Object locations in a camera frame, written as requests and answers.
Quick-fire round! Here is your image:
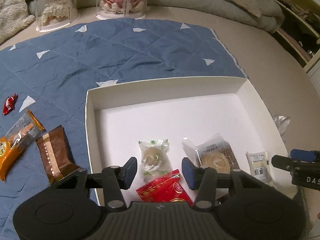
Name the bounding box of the small white label packet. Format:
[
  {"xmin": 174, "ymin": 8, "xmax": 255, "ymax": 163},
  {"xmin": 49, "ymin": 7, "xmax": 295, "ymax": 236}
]
[{"xmin": 246, "ymin": 151, "xmax": 272, "ymax": 184}]

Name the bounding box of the wooden shelf right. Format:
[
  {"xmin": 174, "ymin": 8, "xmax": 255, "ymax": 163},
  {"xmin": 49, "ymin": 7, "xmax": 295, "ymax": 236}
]
[{"xmin": 273, "ymin": 0, "xmax": 319, "ymax": 73}]

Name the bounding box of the small red candy wrapper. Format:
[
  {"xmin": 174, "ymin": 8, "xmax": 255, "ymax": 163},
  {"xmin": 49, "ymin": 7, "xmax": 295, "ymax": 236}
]
[{"xmin": 3, "ymin": 94, "xmax": 18, "ymax": 115}]

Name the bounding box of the green white candy pack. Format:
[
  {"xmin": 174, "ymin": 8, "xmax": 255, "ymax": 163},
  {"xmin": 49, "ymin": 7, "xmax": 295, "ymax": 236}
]
[{"xmin": 138, "ymin": 139, "xmax": 172, "ymax": 181}]

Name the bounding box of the blue quilted triangle mat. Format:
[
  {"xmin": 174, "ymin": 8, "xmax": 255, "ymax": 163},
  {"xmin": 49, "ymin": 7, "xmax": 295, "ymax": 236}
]
[{"xmin": 0, "ymin": 19, "xmax": 250, "ymax": 240}]

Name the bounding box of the white shallow cardboard box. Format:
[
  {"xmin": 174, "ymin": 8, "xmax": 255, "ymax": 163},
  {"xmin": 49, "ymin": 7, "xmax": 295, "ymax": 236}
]
[{"xmin": 85, "ymin": 76, "xmax": 299, "ymax": 207}]

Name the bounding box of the brown wafer packet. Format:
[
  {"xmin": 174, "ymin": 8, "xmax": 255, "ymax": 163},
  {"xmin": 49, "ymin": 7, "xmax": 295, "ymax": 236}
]
[{"xmin": 35, "ymin": 125, "xmax": 81, "ymax": 185}]

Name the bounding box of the fluffy white pillow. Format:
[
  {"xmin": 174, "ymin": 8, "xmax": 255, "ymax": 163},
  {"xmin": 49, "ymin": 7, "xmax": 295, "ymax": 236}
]
[{"xmin": 1, "ymin": 0, "xmax": 35, "ymax": 44}]

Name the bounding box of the clear pastry pack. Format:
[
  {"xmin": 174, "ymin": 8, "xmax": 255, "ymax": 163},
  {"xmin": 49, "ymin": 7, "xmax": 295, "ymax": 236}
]
[{"xmin": 182, "ymin": 133, "xmax": 240, "ymax": 173}]

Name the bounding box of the orange cookie pack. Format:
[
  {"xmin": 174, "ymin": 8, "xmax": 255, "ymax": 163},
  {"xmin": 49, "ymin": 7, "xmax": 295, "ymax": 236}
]
[{"xmin": 1, "ymin": 109, "xmax": 45, "ymax": 181}]

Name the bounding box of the red cookie snack pack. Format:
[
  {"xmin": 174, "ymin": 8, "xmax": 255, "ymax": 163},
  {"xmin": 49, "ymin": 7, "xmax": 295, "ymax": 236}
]
[{"xmin": 136, "ymin": 170, "xmax": 193, "ymax": 206}]

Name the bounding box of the clear case white doll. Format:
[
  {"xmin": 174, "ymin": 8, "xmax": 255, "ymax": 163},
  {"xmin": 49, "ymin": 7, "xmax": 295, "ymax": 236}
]
[{"xmin": 34, "ymin": 0, "xmax": 80, "ymax": 33}]

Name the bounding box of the grey folded duvet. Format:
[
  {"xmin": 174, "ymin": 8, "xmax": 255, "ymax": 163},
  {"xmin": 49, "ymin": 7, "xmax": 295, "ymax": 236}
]
[{"xmin": 27, "ymin": 0, "xmax": 286, "ymax": 33}]

